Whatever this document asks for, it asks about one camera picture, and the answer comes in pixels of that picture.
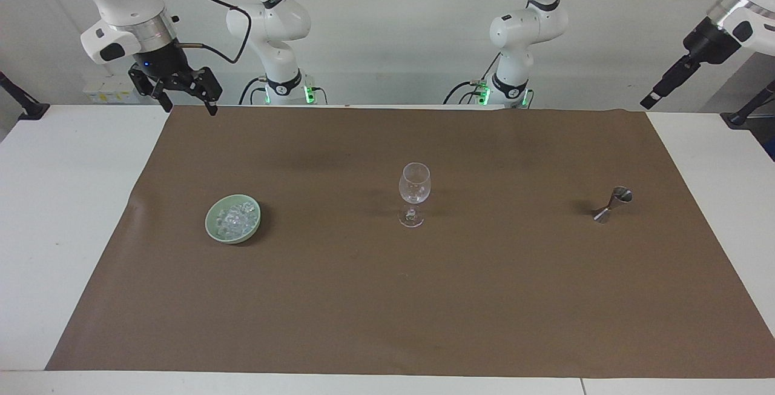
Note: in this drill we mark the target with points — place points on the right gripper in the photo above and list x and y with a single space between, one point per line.
158 60

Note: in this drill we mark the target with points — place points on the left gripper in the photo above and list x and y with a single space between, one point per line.
705 42

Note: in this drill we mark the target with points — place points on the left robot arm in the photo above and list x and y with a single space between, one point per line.
525 25

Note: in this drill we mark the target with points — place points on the clear ice cubes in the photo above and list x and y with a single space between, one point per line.
235 219

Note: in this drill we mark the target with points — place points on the clear wine glass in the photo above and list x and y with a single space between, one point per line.
415 186

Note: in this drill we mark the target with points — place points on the black stand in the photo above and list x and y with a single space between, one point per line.
749 109
24 104

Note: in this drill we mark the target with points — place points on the green ceramic bowl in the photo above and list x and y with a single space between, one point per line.
213 225

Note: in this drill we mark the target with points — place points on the steel jigger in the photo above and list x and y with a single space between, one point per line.
611 204

